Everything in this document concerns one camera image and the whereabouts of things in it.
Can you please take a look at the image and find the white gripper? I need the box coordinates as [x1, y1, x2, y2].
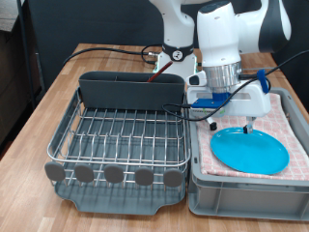
[186, 78, 272, 134]

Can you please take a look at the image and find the blue plastic plate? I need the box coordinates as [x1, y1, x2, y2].
[210, 127, 290, 176]

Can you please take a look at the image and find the red-brown wooden spoon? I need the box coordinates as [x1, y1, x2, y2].
[147, 61, 175, 83]

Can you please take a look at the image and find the metal dish drying rack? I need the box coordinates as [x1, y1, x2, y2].
[52, 86, 189, 216]

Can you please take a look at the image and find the pink checkered towel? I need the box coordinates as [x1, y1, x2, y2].
[195, 91, 309, 182]

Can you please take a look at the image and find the grey plastic crate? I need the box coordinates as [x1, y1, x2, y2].
[185, 83, 309, 222]

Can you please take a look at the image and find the dark grey cutlery holder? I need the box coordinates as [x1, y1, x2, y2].
[78, 71, 186, 112]

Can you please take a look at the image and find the black metal pole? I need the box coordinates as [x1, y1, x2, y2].
[16, 0, 37, 110]

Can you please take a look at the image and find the dark cabinet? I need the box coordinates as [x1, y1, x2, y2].
[0, 0, 42, 153]

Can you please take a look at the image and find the wrist camera on blue mount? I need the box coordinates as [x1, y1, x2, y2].
[189, 92, 233, 114]

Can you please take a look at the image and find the blue cable clip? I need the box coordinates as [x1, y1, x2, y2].
[256, 68, 271, 95]

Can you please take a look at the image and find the black camera cable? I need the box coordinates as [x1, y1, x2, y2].
[161, 49, 309, 123]

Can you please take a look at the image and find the metal wire dish rack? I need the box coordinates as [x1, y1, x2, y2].
[43, 86, 191, 189]

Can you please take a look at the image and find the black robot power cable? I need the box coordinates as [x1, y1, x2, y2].
[62, 43, 163, 67]

